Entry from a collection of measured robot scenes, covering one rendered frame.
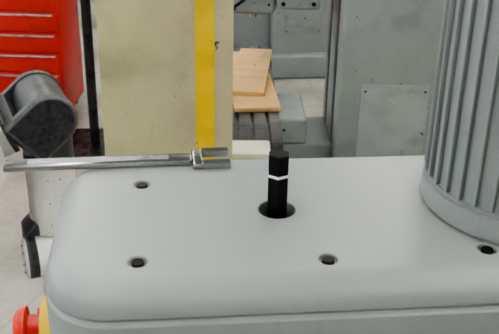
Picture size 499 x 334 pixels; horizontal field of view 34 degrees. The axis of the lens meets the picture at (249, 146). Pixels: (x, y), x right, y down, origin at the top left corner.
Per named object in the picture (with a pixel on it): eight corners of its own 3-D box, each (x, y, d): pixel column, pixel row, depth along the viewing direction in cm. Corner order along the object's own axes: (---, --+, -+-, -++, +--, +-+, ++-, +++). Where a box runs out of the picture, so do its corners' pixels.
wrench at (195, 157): (1, 177, 85) (0, 170, 85) (7, 160, 89) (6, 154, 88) (230, 168, 88) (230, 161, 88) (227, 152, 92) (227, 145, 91)
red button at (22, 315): (12, 353, 82) (8, 322, 81) (18, 329, 86) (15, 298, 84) (45, 352, 83) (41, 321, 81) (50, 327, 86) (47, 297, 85)
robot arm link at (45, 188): (20, 256, 157) (8, 152, 148) (86, 243, 162) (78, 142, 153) (28, 287, 148) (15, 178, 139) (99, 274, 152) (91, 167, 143)
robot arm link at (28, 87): (17, 145, 151) (9, 76, 145) (64, 138, 154) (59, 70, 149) (27, 171, 141) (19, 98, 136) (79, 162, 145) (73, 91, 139)
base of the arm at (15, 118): (11, 142, 152) (-18, 91, 146) (73, 110, 155) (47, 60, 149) (24, 174, 140) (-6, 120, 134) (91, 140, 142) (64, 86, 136)
